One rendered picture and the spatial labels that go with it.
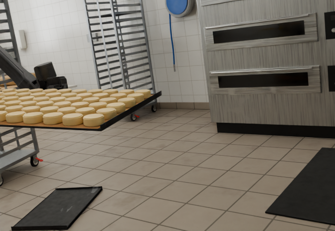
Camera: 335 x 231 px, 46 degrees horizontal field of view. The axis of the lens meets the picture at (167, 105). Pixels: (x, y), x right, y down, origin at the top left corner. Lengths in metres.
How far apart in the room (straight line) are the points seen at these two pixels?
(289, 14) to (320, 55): 0.44
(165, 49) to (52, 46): 2.43
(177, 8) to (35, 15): 3.13
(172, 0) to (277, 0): 1.93
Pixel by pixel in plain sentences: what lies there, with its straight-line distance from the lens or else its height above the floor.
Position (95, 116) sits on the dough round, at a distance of 0.95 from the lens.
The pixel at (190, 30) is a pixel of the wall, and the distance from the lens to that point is 5.33.
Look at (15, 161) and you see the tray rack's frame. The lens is 3.94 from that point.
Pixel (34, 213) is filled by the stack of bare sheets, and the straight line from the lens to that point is 3.03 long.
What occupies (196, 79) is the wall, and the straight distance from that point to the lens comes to 5.37.
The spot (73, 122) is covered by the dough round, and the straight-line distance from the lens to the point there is 0.97.
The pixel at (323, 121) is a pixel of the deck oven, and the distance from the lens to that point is 3.73.
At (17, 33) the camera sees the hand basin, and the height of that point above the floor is 1.42.
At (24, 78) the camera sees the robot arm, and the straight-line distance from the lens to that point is 1.60.
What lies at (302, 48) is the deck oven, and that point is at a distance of 3.65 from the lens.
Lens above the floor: 1.15
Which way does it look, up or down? 11 degrees down
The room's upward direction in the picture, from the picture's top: 8 degrees counter-clockwise
